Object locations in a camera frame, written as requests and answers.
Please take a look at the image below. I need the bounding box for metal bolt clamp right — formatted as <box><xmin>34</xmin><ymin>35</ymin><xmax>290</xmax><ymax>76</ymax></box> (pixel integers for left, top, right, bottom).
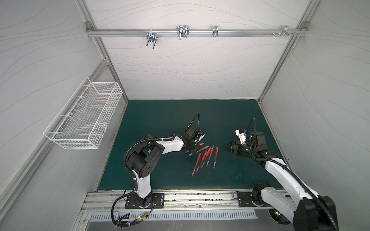
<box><xmin>272</xmin><ymin>26</ymin><xmax>298</xmax><ymax>38</ymax></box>

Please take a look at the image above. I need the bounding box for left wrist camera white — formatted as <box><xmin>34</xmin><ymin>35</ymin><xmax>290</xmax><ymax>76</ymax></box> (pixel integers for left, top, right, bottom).
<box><xmin>194</xmin><ymin>131</ymin><xmax>205</xmax><ymax>144</ymax></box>

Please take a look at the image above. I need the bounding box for aluminium crossbar rail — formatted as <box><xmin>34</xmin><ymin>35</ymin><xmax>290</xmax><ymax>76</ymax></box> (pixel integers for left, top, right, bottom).
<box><xmin>86</xmin><ymin>28</ymin><xmax>309</xmax><ymax>38</ymax></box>

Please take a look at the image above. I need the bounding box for white slotted cable duct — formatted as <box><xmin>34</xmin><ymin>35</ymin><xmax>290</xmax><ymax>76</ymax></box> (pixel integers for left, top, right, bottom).
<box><xmin>89</xmin><ymin>209</ymin><xmax>259</xmax><ymax>222</ymax></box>

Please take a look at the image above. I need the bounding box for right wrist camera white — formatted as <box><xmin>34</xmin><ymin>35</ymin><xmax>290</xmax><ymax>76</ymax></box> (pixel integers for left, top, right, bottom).
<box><xmin>235</xmin><ymin>129</ymin><xmax>248</xmax><ymax>144</ymax></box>

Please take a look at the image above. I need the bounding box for metal U-bolt clamp middle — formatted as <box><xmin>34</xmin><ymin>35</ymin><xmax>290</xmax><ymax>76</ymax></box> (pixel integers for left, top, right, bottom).
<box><xmin>176</xmin><ymin>26</ymin><xmax>189</xmax><ymax>40</ymax></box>

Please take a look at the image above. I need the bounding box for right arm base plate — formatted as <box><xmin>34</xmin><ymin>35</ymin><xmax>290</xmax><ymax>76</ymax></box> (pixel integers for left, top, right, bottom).
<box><xmin>232</xmin><ymin>191</ymin><xmax>271</xmax><ymax>208</ymax></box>

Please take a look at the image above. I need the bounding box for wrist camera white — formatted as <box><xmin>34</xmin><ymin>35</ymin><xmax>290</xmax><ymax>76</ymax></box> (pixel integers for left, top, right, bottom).
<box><xmin>194</xmin><ymin>131</ymin><xmax>205</xmax><ymax>144</ymax></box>
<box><xmin>235</xmin><ymin>129</ymin><xmax>248</xmax><ymax>144</ymax></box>

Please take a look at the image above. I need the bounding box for metal U-bolt clamp left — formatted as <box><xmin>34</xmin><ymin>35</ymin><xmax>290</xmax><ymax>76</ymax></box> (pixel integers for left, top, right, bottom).
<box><xmin>146</xmin><ymin>32</ymin><xmax>158</xmax><ymax>49</ymax></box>

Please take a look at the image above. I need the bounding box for green table mat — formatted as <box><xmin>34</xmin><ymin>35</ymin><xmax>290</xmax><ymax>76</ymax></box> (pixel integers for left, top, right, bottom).
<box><xmin>99</xmin><ymin>100</ymin><xmax>280</xmax><ymax>190</ymax></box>

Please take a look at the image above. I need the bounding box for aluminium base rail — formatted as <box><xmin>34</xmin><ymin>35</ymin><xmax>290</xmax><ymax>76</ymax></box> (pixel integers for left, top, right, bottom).
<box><xmin>81</xmin><ymin>189</ymin><xmax>273</xmax><ymax>212</ymax></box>

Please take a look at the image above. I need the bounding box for small metal bracket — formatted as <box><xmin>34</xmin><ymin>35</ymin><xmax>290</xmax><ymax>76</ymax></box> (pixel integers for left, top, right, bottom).
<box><xmin>213</xmin><ymin>26</ymin><xmax>218</xmax><ymax>38</ymax></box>

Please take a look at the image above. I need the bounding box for white wire basket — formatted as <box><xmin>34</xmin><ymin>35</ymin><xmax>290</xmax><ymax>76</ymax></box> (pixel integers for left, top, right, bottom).
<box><xmin>43</xmin><ymin>77</ymin><xmax>122</xmax><ymax>150</ymax></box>

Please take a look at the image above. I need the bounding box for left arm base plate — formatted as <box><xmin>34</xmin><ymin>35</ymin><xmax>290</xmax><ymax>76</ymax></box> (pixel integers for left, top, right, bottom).
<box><xmin>125</xmin><ymin>193</ymin><xmax>165</xmax><ymax>209</ymax></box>

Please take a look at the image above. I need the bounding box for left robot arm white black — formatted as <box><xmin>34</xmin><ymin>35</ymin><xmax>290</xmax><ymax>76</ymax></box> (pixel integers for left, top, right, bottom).
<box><xmin>123</xmin><ymin>127</ymin><xmax>205</xmax><ymax>199</ymax></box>

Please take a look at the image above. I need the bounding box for metal u-bolt clamp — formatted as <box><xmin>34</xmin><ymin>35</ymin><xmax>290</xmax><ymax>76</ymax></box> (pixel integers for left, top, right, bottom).
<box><xmin>146</xmin><ymin>32</ymin><xmax>158</xmax><ymax>49</ymax></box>
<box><xmin>176</xmin><ymin>26</ymin><xmax>189</xmax><ymax>40</ymax></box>

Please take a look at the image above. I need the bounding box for left base cable bundle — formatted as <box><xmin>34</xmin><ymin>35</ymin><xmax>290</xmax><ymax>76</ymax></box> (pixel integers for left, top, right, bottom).
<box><xmin>111</xmin><ymin>190</ymin><xmax>154</xmax><ymax>228</ymax></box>

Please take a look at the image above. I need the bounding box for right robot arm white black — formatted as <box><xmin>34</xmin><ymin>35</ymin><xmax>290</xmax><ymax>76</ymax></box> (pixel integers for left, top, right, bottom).
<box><xmin>224</xmin><ymin>130</ymin><xmax>339</xmax><ymax>231</ymax></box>

